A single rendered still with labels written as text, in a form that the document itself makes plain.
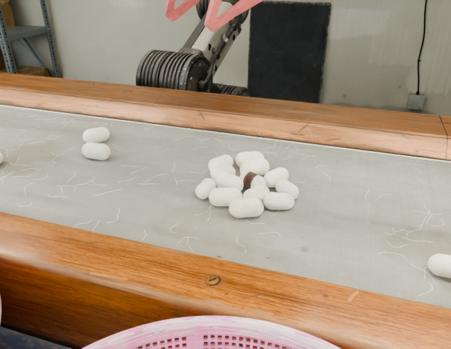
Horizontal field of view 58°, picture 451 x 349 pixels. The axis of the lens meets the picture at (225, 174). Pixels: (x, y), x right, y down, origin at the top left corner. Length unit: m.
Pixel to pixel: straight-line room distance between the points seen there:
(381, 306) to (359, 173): 0.25
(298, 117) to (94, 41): 2.43
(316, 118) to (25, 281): 0.44
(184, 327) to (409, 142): 0.42
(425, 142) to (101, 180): 0.42
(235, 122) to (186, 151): 0.10
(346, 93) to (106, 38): 1.57
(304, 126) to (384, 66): 1.94
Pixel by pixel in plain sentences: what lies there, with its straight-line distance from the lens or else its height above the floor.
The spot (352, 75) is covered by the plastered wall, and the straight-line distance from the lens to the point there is 2.53.
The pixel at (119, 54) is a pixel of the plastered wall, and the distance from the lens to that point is 2.89.
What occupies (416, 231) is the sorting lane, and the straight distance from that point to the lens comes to 0.44.
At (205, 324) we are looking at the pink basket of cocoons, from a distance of 0.28.
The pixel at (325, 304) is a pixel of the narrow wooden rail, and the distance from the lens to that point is 0.30.
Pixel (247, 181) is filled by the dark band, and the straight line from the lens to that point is 0.46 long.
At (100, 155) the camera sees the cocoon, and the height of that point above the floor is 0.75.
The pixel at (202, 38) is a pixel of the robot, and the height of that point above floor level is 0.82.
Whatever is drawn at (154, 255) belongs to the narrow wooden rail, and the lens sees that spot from 0.34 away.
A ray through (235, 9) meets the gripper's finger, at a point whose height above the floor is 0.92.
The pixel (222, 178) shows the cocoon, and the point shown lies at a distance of 0.46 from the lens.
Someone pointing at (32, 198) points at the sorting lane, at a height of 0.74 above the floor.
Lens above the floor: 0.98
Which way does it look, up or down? 28 degrees down
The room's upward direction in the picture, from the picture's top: straight up
